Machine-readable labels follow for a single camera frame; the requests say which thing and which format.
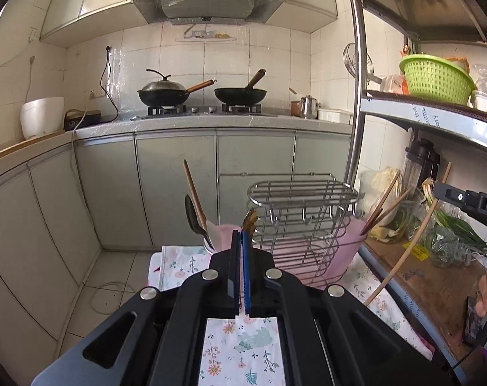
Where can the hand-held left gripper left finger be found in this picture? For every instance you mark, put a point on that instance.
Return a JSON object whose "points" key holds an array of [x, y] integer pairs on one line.
{"points": [[234, 281]]}

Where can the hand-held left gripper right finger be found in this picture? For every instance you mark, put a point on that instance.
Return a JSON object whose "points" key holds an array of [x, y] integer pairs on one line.
{"points": [[247, 281]]}

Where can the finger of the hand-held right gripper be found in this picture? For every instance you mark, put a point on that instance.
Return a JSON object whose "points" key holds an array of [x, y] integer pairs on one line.
{"points": [[452, 197]]}

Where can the small pink plastic cup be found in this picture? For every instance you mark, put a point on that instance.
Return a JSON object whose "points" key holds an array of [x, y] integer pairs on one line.
{"points": [[227, 235]]}

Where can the black plastic spoon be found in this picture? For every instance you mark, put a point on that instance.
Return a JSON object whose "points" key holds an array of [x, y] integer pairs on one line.
{"points": [[193, 217]]}

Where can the large pink plastic cup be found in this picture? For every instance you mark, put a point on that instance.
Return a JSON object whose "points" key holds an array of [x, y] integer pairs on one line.
{"points": [[352, 245]]}

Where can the green onions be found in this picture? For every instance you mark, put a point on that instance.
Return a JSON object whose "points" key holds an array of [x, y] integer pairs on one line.
{"points": [[464, 225]]}

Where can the black blender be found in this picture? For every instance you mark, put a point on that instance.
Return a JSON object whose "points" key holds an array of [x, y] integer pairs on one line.
{"points": [[420, 161]]}

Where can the dark leafy greens bag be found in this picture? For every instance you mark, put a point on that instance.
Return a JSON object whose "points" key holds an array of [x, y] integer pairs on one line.
{"points": [[448, 247]]}

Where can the clear bag of greens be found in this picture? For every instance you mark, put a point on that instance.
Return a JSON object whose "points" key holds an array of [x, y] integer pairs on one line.
{"points": [[404, 219]]}

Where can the floral white cloth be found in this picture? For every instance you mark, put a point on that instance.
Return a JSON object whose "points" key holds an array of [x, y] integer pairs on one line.
{"points": [[243, 350]]}

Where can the pale vegetable bag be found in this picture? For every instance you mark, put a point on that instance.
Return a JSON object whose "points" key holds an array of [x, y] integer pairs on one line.
{"points": [[378, 181]]}

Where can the metal shelf rack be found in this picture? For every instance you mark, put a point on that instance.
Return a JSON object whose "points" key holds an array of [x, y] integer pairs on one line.
{"points": [[428, 118]]}

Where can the white plastic box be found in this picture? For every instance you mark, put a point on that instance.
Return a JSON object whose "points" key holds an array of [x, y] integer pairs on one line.
{"points": [[486, 102]]}

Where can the brown wooden board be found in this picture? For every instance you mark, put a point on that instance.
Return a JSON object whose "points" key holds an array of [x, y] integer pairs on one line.
{"points": [[432, 297]]}

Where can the green plastic basket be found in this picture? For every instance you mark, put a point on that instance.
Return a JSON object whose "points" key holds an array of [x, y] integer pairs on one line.
{"points": [[434, 80]]}

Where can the grey lower cabinets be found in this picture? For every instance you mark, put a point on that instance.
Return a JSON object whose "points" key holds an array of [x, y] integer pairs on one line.
{"points": [[171, 177]]}

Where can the grey cabinets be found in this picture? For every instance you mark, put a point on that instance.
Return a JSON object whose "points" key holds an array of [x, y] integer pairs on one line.
{"points": [[86, 8], [171, 177]]}

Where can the plastic food packet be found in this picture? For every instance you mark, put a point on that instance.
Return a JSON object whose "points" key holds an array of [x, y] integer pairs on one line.
{"points": [[392, 84]]}

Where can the white rectangular dish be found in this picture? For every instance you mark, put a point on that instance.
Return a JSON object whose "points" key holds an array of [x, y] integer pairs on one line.
{"points": [[334, 115]]}

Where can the metal strainer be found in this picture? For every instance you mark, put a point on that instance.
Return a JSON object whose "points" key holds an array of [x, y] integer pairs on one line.
{"points": [[354, 62]]}

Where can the metal kettle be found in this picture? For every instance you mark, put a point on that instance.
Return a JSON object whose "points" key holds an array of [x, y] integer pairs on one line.
{"points": [[308, 108]]}

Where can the gas stove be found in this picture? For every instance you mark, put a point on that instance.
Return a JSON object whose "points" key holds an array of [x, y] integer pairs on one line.
{"points": [[203, 109]]}

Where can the brown pot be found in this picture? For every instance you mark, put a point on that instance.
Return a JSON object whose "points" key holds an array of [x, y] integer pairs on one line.
{"points": [[295, 108]]}

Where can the black wok without lid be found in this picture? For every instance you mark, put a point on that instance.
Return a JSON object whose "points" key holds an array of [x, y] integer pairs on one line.
{"points": [[239, 96]]}

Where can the black wok with lid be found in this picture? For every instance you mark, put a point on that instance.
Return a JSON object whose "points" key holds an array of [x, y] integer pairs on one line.
{"points": [[161, 96]]}

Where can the dark brown appliance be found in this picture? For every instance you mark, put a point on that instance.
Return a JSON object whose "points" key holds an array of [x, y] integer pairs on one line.
{"points": [[84, 120]]}

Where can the white rice cooker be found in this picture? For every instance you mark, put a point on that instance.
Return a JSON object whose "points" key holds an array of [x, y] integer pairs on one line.
{"points": [[42, 118]]}

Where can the range hood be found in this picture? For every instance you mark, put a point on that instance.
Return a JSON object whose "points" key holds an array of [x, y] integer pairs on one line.
{"points": [[207, 4]]}

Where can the grey upper cabinets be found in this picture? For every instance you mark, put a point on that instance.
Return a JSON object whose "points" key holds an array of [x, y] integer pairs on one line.
{"points": [[86, 8]]}

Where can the white wall socket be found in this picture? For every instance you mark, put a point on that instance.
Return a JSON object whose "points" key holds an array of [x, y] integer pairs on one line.
{"points": [[92, 95]]}

